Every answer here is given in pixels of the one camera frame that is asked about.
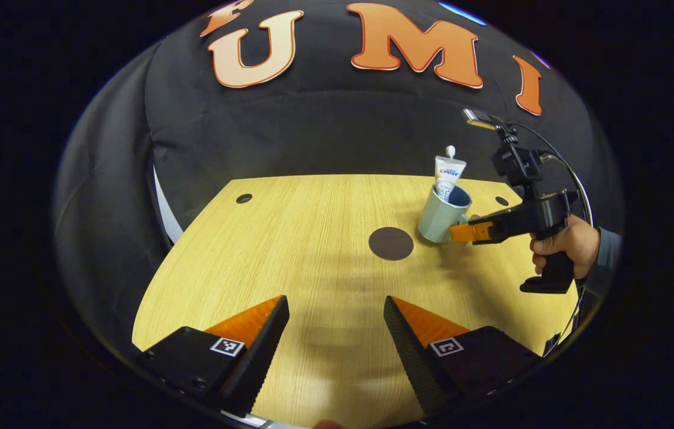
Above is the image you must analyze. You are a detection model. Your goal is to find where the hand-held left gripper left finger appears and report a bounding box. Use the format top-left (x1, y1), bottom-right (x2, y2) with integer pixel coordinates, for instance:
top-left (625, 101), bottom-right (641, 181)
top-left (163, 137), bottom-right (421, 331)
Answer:
top-left (134, 295), bottom-right (290, 418)

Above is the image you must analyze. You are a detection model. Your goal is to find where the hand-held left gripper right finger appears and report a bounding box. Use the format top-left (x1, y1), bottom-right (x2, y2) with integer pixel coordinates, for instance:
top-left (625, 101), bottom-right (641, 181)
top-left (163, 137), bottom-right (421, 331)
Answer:
top-left (383, 295), bottom-right (543, 416)

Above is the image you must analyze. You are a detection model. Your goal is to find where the pale blue cup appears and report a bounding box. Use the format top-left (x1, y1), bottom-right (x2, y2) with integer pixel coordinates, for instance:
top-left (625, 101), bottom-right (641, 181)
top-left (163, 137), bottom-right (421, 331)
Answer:
top-left (418, 184), bottom-right (480, 244)

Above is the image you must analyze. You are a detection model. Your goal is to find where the white toothpaste tube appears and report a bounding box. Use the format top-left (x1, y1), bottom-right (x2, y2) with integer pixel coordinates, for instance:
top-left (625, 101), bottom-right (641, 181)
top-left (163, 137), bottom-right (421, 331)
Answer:
top-left (434, 156), bottom-right (467, 204)

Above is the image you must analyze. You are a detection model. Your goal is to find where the dark round coaster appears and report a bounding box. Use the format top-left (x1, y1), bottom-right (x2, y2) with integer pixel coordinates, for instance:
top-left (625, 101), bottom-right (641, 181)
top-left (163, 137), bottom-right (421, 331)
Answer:
top-left (369, 226), bottom-right (414, 261)

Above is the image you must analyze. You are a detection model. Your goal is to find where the wooden desktop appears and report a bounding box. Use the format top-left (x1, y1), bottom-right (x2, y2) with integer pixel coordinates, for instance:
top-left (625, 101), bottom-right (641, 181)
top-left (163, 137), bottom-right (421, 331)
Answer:
top-left (132, 174), bottom-right (579, 428)

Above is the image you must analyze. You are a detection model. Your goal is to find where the black backdrop cloth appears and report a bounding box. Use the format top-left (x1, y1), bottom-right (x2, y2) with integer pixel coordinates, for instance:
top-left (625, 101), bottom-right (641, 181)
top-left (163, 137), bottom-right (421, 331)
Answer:
top-left (54, 0), bottom-right (611, 358)

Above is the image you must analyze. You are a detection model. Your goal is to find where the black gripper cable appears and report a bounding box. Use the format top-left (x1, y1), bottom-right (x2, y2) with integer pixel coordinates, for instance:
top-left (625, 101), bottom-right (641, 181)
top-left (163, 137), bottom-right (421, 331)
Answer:
top-left (507, 122), bottom-right (595, 228)

